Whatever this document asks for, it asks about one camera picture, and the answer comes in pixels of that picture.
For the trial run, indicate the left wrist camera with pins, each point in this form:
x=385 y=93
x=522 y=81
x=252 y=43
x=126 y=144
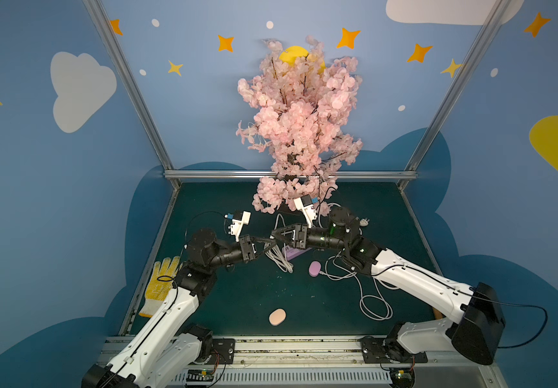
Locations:
x=237 y=221

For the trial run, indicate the purple power strip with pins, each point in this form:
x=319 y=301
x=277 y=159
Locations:
x=291 y=253

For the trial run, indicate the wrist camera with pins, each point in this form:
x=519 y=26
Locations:
x=307 y=206
x=237 y=221

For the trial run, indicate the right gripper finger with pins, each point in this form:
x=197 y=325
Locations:
x=285 y=232
x=285 y=240

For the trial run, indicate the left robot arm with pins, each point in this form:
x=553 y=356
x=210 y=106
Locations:
x=159 y=353

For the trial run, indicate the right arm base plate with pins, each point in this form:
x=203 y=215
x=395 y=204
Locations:
x=375 y=350

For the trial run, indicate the green circuit board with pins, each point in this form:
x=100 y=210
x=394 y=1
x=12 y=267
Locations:
x=202 y=377

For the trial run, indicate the pink artificial blossom tree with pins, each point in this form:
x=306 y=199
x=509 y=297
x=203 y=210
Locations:
x=302 y=107

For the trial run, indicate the aluminium front rail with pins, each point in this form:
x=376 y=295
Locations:
x=336 y=361

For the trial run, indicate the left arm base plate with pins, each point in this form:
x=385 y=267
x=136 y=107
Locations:
x=220 y=350

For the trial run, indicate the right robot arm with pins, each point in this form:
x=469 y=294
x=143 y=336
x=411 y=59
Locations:
x=473 y=321

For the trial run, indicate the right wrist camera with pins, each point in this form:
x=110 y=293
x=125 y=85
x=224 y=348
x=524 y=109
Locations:
x=307 y=206

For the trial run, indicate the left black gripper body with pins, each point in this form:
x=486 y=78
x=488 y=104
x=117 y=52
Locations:
x=248 y=247

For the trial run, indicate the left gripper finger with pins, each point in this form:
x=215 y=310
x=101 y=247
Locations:
x=267 y=248
x=270 y=240

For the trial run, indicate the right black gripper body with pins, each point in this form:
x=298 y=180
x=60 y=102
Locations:
x=299 y=235

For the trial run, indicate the yellow work glove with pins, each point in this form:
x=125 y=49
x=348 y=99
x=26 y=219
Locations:
x=159 y=285

